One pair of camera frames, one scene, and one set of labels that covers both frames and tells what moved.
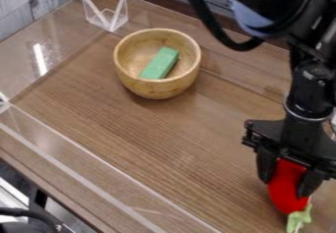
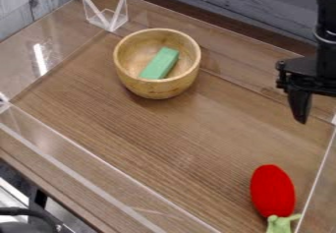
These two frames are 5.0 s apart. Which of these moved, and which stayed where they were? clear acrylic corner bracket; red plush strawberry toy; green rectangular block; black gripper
Moved: black gripper; red plush strawberry toy
Stayed: clear acrylic corner bracket; green rectangular block
